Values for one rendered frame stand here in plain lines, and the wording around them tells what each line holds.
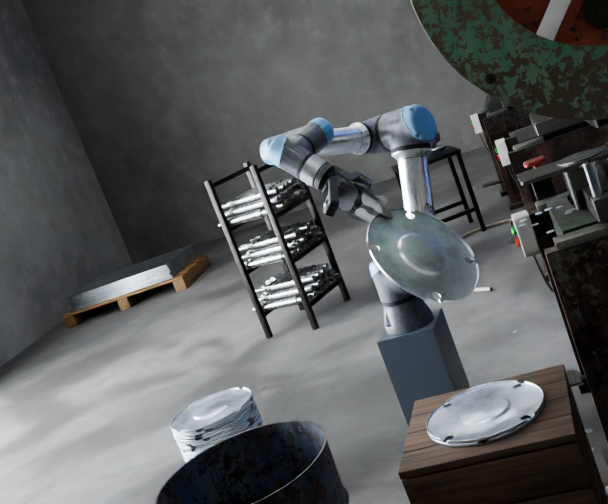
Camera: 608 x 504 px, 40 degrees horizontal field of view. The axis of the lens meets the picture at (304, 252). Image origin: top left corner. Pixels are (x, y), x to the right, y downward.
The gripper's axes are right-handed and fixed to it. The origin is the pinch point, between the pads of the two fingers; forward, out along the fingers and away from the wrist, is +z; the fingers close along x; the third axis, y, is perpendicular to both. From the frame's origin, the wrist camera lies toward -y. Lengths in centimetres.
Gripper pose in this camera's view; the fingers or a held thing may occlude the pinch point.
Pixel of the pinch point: (385, 218)
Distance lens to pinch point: 204.0
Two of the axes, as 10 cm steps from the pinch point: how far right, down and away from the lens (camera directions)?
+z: 8.1, 5.1, -2.8
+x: -3.2, 7.8, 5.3
